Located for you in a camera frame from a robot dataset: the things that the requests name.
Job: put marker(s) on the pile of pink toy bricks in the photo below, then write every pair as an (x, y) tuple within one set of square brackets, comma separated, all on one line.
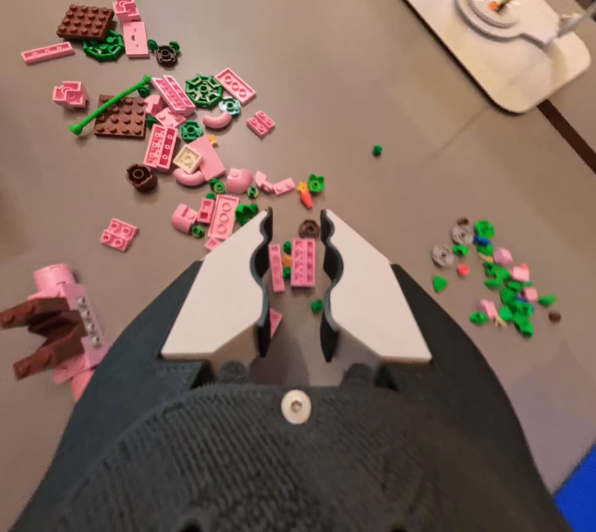
[(160, 147)]

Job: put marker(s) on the green toy rod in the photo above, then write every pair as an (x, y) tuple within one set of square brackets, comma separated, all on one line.
[(110, 104)]

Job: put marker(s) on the small orange black toy piece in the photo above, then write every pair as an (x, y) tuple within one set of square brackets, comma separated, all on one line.
[(500, 4)]

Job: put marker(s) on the white book stand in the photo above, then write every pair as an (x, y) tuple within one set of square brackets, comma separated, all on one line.
[(512, 52)]

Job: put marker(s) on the brown flower toy piece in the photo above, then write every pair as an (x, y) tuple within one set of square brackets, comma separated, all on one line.
[(308, 228)]

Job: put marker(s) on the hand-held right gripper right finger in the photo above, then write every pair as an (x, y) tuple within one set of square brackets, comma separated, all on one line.
[(377, 308)]

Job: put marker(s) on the pink brown brick assembly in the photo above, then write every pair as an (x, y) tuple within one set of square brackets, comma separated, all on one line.
[(60, 278)]

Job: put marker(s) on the brown square toy plate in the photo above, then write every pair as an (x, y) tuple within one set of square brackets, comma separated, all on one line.
[(86, 23), (123, 122)]

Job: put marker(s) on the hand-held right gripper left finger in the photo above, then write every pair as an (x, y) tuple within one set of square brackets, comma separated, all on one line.
[(214, 308)]

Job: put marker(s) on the cream square toy plate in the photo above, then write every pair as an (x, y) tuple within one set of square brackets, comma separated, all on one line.
[(187, 159)]

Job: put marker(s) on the pile of green toy pieces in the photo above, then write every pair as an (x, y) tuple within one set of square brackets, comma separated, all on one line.
[(512, 303)]

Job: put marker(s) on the blue plastic bin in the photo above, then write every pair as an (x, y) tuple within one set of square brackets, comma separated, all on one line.
[(577, 499)]

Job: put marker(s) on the brown round toy brick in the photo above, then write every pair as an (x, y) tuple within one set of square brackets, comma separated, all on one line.
[(139, 175)]

